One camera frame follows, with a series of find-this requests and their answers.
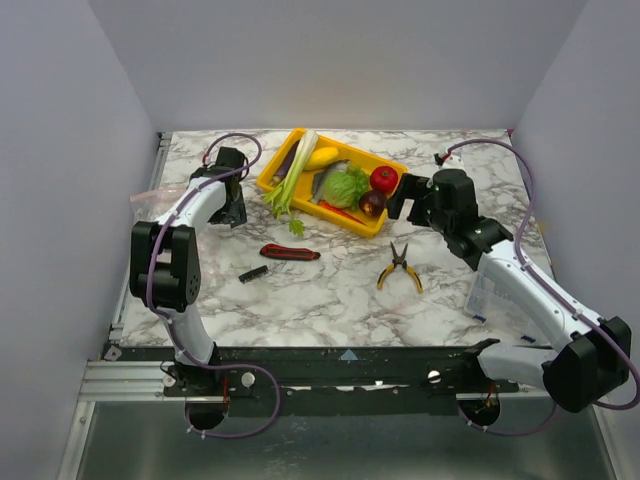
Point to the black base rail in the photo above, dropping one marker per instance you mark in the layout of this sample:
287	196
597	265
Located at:
317	381

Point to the orange carrot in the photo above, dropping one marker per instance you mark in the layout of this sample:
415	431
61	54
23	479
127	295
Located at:
340	212

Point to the yellow plastic tray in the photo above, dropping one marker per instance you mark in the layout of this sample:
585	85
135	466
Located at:
303	193

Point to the green grape bunch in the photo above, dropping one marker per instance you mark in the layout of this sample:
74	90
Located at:
359	181

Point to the black bit holder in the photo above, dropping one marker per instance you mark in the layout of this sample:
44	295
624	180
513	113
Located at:
253	274

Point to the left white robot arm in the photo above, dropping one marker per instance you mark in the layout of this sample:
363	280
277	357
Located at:
165	271

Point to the clear zip top bag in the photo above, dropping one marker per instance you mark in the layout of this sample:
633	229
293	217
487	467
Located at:
149	205

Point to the red black utility knife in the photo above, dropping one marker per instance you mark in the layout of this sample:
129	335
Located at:
278	252

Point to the red tomato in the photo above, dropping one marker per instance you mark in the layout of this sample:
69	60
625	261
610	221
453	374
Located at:
384	179

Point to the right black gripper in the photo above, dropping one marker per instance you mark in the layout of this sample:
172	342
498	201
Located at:
416	201

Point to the aluminium extrusion frame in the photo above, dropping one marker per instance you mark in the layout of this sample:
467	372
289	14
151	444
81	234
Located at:
126	372

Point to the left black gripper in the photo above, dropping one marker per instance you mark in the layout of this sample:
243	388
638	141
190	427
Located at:
234	216

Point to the small clear plastic bag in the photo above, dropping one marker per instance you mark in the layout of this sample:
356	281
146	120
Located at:
482	301

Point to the yellow squash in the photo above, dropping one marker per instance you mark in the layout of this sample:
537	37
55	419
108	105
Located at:
321	158

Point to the green cabbage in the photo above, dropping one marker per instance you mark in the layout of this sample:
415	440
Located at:
337	192

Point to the purple eggplant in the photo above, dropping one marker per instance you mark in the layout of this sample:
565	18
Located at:
284	167

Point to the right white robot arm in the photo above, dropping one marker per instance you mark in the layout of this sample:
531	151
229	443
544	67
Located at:
587	356

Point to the green celery stalk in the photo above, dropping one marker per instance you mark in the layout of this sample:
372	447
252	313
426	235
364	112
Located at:
281	197

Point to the dark red apple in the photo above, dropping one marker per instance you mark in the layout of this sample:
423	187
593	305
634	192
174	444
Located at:
372	203

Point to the grey toy fish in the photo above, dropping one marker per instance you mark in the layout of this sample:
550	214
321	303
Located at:
320	178

